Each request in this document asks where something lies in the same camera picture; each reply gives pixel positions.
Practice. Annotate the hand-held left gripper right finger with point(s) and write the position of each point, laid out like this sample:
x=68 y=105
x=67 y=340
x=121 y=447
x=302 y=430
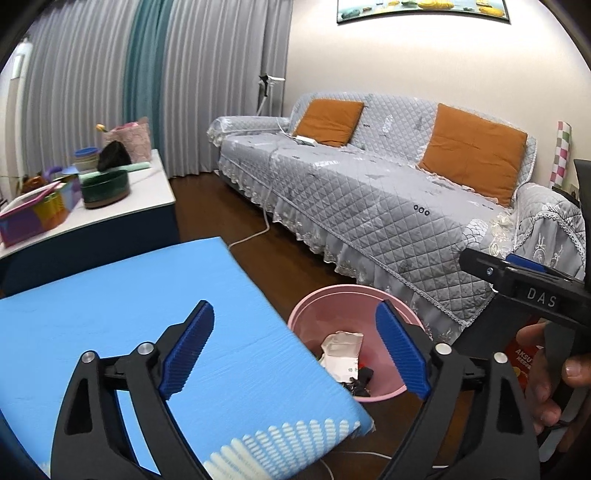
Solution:
x=401 y=355

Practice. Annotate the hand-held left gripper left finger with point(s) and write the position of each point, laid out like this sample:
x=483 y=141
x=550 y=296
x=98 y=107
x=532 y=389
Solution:
x=187 y=355

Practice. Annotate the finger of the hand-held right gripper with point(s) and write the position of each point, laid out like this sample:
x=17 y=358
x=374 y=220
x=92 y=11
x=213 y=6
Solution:
x=485 y=270
x=535 y=267

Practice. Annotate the pink plastic basin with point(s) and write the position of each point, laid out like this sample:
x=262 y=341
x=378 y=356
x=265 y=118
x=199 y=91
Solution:
x=314 y=314

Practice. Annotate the person's right hand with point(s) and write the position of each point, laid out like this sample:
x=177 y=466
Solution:
x=538 y=378

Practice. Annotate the black crinkled wrapper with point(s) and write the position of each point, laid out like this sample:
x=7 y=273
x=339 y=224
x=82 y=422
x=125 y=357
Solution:
x=359 y=385

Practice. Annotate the white crumpled paper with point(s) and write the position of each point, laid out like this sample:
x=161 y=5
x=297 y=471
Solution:
x=339 y=350

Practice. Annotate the red cardboard box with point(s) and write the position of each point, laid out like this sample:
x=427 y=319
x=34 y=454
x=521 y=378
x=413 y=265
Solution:
x=519 y=362

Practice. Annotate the orange cushion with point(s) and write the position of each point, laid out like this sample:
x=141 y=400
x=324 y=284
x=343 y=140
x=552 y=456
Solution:
x=475 y=152
x=330 y=122

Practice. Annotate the checkered paper roll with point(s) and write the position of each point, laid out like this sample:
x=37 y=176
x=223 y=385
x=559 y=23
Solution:
x=562 y=152

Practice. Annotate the sofa with grey quilted cover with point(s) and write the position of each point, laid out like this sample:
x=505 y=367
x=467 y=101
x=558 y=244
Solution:
x=369 y=198

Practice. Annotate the white top coffee table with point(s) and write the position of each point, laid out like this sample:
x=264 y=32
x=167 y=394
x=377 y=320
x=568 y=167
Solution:
x=138 y=194

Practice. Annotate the dark green bowl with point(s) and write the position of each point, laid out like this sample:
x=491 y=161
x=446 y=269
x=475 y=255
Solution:
x=106 y=191

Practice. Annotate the light green roll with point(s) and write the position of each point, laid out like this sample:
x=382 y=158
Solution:
x=138 y=167

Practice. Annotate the colorful tin box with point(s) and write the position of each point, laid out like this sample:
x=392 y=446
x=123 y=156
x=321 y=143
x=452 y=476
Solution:
x=32 y=221

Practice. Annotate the black hat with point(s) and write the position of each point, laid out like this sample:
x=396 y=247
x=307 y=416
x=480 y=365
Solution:
x=113 y=157

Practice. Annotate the white power strip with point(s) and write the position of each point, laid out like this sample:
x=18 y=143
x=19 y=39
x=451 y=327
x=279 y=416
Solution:
x=304 y=139

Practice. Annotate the brown figurine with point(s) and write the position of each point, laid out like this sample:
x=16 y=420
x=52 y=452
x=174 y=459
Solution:
x=32 y=183

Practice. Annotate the grey curtain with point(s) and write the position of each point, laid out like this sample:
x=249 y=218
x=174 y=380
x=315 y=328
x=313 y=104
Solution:
x=74 y=83
x=221 y=83

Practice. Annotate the white standing lamp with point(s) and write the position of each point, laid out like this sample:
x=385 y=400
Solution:
x=268 y=87

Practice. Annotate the teal curtain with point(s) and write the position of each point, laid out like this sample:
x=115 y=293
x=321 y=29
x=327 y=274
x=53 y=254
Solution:
x=147 y=69

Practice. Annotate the framed wall picture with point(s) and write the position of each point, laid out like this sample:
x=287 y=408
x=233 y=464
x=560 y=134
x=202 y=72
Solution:
x=415 y=9

